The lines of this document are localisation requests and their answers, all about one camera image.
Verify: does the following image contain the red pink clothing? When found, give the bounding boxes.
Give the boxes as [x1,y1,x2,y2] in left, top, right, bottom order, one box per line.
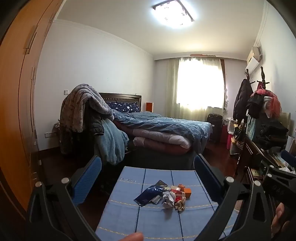
[253,89,281,118]

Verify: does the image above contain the person's left hand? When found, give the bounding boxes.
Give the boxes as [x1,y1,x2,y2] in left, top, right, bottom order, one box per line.
[120,233,144,241]

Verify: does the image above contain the teal bag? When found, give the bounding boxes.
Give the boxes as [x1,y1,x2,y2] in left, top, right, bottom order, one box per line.
[246,115,259,141]

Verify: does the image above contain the red snack wrapper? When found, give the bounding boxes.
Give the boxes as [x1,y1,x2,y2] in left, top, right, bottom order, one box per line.
[171,185,184,202]

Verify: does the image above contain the dark wooden headboard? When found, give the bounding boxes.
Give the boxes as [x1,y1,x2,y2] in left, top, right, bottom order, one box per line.
[98,92,142,105]

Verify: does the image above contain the blue duvet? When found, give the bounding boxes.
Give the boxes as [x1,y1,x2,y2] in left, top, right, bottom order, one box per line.
[112,109,213,154]

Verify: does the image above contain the black hanging coat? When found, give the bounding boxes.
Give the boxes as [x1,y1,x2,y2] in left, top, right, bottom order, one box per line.
[232,79,254,121]

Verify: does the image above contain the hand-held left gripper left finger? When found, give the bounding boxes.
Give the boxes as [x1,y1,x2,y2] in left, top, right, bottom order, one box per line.
[27,155,102,241]

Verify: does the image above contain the red storage box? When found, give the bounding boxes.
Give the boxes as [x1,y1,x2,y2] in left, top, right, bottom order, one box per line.
[220,125,229,143]

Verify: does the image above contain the pink quilt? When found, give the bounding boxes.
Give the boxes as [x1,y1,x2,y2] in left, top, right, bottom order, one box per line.
[132,128,192,149]

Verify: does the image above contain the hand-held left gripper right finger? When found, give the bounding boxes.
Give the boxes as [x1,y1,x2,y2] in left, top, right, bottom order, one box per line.
[194,154,271,241]

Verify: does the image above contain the red quilt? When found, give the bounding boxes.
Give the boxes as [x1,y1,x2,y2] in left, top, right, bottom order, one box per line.
[116,120,192,155]

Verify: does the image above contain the sheer white curtain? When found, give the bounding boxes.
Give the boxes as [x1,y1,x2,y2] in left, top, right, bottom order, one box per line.
[165,57,228,123]

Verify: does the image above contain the blue checked tablecloth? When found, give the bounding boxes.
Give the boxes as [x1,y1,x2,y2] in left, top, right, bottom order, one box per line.
[95,166,239,241]

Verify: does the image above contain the square ceiling light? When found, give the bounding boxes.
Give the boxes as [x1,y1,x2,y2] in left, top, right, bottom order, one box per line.
[152,0,196,29]

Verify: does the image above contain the person's right hand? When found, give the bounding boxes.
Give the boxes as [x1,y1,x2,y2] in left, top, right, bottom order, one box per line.
[271,203,292,238]

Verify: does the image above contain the grey patterned blanket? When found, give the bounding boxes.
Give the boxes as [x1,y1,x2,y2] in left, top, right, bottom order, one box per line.
[60,83,115,133]

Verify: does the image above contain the dark wooden dresser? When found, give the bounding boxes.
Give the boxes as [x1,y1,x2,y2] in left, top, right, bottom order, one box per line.
[236,133,296,186]

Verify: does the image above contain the pink storage box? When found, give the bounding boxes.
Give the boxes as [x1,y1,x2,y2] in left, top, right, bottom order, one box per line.
[226,133,234,152]

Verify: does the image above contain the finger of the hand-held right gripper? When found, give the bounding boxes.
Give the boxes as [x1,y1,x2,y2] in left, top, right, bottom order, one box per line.
[261,149,296,174]

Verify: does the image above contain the black suitcase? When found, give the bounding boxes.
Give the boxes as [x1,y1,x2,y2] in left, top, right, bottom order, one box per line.
[206,113,223,143]

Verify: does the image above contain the dark blue foil wrapper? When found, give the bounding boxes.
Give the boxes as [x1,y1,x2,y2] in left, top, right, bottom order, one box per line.
[134,185,167,206]

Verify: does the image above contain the white air conditioner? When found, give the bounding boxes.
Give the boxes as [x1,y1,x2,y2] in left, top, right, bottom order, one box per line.
[245,46,263,74]

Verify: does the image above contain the orange wooden wardrobe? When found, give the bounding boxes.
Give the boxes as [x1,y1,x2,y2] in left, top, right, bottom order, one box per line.
[0,0,65,220]

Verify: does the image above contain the patterned wrapper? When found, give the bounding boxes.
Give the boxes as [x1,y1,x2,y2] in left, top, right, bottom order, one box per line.
[174,199,187,211]

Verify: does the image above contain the dark padded jacket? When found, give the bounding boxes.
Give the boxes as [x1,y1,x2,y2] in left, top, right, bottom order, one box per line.
[60,113,105,154]

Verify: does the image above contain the wooden coat rack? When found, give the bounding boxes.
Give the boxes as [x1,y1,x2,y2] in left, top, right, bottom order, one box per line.
[245,66,270,88]

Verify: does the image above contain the navy star pillow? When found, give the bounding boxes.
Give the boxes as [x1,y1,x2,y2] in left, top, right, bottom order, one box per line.
[105,101,141,113]

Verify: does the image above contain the white paper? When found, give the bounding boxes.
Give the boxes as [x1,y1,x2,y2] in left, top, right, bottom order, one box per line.
[162,191,176,209]

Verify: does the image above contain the stack of dark clothes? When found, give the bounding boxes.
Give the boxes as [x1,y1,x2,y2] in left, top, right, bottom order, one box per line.
[253,113,289,151]

